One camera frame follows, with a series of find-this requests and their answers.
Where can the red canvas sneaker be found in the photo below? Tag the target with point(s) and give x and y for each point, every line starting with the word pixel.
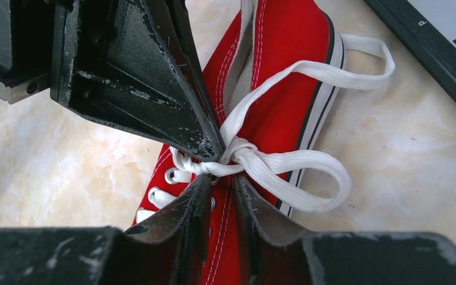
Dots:
pixel 272 80

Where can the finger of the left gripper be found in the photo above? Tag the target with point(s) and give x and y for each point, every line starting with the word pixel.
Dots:
pixel 172 74

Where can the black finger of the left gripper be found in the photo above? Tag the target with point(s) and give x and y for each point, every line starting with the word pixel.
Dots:
pixel 97 61

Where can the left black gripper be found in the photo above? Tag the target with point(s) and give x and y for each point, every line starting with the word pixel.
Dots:
pixel 26 40

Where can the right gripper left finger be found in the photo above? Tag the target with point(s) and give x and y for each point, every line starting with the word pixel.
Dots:
pixel 170 247

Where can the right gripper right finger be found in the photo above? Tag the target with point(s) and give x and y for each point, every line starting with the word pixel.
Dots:
pixel 273 249

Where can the black grey checkerboard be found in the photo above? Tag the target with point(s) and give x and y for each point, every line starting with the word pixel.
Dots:
pixel 428 30

